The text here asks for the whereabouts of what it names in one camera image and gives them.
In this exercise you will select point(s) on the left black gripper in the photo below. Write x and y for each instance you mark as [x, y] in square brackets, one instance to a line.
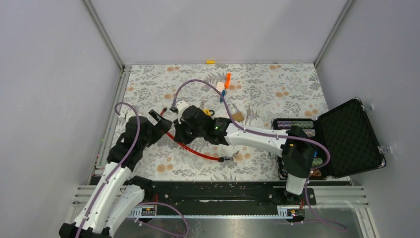
[160, 128]

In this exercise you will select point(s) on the long shackle brass padlock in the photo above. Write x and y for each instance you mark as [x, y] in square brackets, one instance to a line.
[236, 113]

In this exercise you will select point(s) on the yellow padlock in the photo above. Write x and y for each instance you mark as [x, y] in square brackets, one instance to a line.
[209, 112]

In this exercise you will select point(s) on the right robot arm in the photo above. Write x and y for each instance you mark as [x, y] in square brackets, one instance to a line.
[293, 146]

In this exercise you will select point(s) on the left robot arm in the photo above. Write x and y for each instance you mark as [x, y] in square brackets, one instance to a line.
[121, 164]

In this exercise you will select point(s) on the white toy block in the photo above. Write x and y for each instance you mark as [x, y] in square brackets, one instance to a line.
[220, 86]

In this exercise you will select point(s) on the blue toy brick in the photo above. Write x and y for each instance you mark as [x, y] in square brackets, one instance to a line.
[222, 96]

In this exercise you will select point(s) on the orange toy brick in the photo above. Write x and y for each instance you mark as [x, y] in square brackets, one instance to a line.
[227, 80]

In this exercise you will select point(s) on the floral table mat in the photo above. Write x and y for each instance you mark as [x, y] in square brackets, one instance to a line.
[259, 92]

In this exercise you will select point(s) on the black poker chip case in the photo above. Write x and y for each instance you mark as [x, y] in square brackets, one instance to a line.
[348, 135]

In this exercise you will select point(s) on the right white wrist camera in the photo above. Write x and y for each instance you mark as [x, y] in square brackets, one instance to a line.
[179, 107]

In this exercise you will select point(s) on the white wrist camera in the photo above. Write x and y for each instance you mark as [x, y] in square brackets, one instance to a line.
[179, 107]
[127, 114]

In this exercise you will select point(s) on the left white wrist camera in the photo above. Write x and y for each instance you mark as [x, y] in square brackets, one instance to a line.
[127, 114]

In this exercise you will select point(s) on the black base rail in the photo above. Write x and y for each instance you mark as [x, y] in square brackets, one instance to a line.
[217, 199]

